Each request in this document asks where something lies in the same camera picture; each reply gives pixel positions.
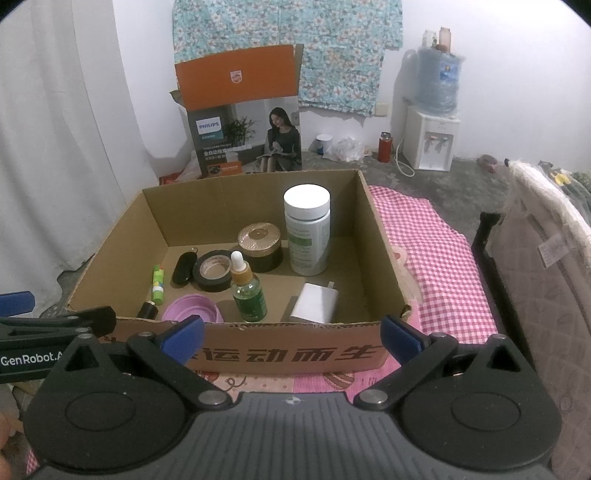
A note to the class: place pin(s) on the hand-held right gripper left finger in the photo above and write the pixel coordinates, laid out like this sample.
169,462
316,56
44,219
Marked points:
182,340

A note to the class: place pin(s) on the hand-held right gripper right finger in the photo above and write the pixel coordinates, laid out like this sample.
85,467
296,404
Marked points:
401,339

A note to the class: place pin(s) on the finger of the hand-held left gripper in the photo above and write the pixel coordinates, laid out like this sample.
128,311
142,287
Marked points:
55,323

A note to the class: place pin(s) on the purple collapsible cup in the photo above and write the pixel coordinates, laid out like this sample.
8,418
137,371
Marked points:
191,309

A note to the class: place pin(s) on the black cylinder tube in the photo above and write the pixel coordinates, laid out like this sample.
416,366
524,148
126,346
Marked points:
148,310

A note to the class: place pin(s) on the green lip balm tube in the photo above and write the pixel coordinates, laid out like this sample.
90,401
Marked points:
158,284

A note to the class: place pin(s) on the black tape roll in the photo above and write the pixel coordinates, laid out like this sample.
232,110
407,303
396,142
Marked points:
203,277

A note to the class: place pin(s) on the black key fob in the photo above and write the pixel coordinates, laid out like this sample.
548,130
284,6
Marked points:
183,267

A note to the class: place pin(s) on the green dropper bottle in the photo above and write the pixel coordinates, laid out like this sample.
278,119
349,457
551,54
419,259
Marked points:
249,295

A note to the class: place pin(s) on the white charger plug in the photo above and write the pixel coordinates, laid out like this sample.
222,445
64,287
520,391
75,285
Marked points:
314,304

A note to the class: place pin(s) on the brown cardboard box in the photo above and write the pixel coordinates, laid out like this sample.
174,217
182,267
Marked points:
277,355

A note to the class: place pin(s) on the gold lid cosmetic jar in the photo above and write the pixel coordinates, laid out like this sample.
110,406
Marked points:
261,244

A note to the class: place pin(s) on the white supplement bottle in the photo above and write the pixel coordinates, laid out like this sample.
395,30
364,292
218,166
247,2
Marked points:
307,230

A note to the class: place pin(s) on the red checked tablecloth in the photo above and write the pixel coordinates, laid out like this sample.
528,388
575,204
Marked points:
438,277

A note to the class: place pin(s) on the red thermos flask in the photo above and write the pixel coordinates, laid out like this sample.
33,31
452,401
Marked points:
384,147

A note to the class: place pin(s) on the white plastic bag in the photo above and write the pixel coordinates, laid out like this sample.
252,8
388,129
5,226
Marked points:
346,150

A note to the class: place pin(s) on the white fluffy blanket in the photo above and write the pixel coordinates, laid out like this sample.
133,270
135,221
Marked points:
535,194

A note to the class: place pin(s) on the white water dispenser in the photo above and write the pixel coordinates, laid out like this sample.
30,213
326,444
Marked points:
431,141

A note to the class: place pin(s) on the white curtain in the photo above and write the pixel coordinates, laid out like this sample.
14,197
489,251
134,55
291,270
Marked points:
60,115

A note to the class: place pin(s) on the white bucket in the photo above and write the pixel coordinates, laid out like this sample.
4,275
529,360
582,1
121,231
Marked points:
324,144

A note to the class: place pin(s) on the green blanket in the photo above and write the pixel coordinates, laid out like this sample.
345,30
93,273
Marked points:
579,184

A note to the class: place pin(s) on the orange printed carton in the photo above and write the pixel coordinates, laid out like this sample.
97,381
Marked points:
235,78

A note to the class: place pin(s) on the small white bottle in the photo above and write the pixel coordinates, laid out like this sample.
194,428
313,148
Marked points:
429,39

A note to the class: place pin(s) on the small tan bottle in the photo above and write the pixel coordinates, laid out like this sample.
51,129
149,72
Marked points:
445,39

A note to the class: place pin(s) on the grey padded bed frame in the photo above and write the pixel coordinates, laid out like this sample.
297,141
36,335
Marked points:
531,346

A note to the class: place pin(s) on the white wall socket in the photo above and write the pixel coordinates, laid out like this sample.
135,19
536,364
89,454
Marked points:
381,110

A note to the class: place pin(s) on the floral wall cloth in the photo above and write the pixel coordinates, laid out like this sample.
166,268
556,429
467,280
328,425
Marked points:
337,55

